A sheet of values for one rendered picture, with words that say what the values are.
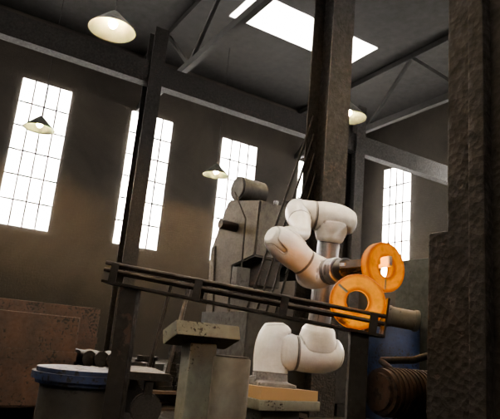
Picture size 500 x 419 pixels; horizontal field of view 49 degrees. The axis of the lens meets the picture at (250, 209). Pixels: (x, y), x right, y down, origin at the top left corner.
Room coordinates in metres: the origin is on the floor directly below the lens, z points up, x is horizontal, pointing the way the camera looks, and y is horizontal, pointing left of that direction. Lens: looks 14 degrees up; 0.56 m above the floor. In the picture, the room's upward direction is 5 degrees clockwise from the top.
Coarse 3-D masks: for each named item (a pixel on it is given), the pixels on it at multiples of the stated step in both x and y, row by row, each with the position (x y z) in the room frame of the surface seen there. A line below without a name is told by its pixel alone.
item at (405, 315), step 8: (392, 312) 1.53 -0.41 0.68; (400, 312) 1.53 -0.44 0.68; (408, 312) 1.54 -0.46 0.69; (416, 312) 1.54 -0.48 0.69; (392, 320) 1.54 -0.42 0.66; (400, 320) 1.53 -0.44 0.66; (408, 320) 1.53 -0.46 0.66; (416, 320) 1.52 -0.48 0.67; (408, 328) 1.55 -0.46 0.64; (416, 328) 1.53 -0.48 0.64
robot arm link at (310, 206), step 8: (296, 200) 2.41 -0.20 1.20; (304, 200) 2.41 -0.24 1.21; (312, 200) 2.42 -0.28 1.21; (288, 208) 2.38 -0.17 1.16; (296, 208) 2.35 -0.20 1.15; (304, 208) 2.35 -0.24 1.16; (312, 208) 2.37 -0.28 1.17; (288, 216) 2.35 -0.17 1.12; (312, 216) 2.37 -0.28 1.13; (312, 224) 2.39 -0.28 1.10
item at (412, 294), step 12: (408, 264) 5.37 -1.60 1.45; (420, 264) 5.24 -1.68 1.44; (408, 276) 5.37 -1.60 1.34; (420, 276) 5.23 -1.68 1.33; (408, 288) 5.37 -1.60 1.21; (420, 288) 5.23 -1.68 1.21; (396, 300) 5.49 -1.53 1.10; (408, 300) 5.36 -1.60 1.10; (420, 300) 5.23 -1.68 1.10; (420, 312) 5.23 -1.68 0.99; (420, 324) 5.23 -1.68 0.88; (420, 336) 5.22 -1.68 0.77; (420, 348) 5.22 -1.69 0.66
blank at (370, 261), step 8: (368, 248) 1.67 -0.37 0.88; (376, 248) 1.66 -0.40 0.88; (384, 248) 1.68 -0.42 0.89; (392, 248) 1.69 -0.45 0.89; (368, 256) 1.65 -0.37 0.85; (376, 256) 1.66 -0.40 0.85; (384, 256) 1.68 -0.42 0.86; (392, 256) 1.69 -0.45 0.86; (400, 256) 1.71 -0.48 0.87; (368, 264) 1.64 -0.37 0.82; (376, 264) 1.66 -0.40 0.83; (392, 264) 1.70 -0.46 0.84; (400, 264) 1.71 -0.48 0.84; (368, 272) 1.65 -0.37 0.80; (376, 272) 1.66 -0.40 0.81; (392, 272) 1.70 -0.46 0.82; (400, 272) 1.71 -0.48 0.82; (376, 280) 1.66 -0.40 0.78; (384, 280) 1.67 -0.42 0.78; (392, 280) 1.69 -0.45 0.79; (400, 280) 1.71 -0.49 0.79; (384, 288) 1.67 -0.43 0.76; (392, 288) 1.69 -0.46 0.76
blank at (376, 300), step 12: (348, 276) 1.55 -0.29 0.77; (360, 276) 1.55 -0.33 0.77; (336, 288) 1.56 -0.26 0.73; (348, 288) 1.55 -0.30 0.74; (360, 288) 1.55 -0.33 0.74; (372, 288) 1.55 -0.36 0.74; (336, 300) 1.56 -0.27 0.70; (372, 300) 1.55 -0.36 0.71; (384, 300) 1.55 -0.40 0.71; (336, 312) 1.56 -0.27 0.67; (348, 312) 1.55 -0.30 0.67; (348, 324) 1.55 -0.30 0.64; (360, 324) 1.55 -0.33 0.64
